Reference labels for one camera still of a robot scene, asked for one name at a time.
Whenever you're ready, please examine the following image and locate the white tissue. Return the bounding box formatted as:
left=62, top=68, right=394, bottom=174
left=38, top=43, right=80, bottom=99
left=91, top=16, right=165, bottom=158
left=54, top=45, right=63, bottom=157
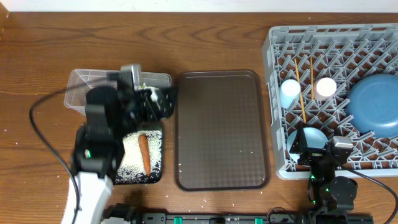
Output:
left=146, top=86, right=160, bottom=102

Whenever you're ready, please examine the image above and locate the light blue bowl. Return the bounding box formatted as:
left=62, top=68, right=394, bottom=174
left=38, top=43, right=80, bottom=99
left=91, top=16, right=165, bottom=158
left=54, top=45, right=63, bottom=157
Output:
left=286, top=127, right=328, bottom=162

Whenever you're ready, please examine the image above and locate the orange carrot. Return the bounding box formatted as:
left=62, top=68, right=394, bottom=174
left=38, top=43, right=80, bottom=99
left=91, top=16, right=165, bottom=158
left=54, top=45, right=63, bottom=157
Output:
left=138, top=134, right=151, bottom=176

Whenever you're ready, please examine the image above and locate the light blue cup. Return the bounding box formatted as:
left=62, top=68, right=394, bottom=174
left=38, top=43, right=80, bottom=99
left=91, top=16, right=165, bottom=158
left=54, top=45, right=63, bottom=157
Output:
left=279, top=79, right=300, bottom=108

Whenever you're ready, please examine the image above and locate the pink cup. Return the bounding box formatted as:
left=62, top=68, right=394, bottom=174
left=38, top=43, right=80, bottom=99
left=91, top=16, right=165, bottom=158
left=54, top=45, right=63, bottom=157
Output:
left=314, top=77, right=337, bottom=101

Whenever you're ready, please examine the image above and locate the dark blue plate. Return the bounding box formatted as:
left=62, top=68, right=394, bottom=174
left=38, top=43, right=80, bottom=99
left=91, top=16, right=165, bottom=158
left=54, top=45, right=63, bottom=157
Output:
left=346, top=74, right=397, bottom=138

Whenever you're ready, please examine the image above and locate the wooden chopstick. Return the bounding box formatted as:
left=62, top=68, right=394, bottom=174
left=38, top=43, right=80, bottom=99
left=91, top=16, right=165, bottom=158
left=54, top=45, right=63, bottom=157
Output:
left=294, top=58, right=307, bottom=124
left=310, top=56, right=315, bottom=100

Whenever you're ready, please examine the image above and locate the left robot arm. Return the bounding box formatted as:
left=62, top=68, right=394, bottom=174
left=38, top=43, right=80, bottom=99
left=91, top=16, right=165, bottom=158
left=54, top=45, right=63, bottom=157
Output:
left=62, top=72, right=178, bottom=223

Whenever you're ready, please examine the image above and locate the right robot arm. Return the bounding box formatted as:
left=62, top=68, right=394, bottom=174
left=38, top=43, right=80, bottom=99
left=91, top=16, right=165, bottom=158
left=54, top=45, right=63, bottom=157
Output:
left=289, top=126, right=358, bottom=223

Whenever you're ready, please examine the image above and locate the black waste tray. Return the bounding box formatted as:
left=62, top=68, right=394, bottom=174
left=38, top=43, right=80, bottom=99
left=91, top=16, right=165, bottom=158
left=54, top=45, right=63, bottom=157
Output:
left=74, top=123, right=165, bottom=185

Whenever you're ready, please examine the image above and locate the grey dishwasher rack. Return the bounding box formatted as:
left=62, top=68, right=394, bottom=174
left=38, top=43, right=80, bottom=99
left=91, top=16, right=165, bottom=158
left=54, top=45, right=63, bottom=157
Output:
left=262, top=24, right=397, bottom=180

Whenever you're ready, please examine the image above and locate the clear plastic bin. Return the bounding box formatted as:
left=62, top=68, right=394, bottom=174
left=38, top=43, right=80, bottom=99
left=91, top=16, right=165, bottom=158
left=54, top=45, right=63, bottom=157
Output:
left=64, top=69, right=172, bottom=116

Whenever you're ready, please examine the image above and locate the brown serving tray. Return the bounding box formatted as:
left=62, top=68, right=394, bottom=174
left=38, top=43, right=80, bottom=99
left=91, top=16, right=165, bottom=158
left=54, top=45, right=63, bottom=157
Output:
left=174, top=70, right=271, bottom=192

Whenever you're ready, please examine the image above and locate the spilled white rice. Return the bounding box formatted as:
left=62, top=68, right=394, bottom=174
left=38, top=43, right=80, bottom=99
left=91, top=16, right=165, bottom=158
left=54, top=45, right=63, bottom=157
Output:
left=115, top=130, right=163, bottom=185

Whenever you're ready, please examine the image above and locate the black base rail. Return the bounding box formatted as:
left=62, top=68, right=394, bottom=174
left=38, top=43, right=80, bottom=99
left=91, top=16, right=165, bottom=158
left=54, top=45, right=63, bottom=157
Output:
left=100, top=203, right=374, bottom=224

